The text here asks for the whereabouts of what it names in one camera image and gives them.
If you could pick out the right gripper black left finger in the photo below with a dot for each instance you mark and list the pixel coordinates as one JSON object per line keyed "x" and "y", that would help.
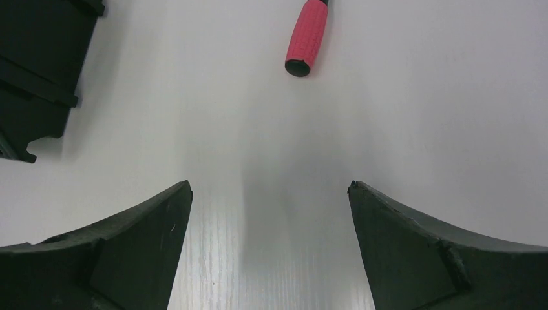
{"x": 125, "y": 261}

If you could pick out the black plastic bin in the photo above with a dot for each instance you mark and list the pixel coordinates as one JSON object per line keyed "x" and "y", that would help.
{"x": 43, "y": 48}

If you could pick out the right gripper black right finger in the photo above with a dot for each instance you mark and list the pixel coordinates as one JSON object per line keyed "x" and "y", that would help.
{"x": 415, "y": 261}

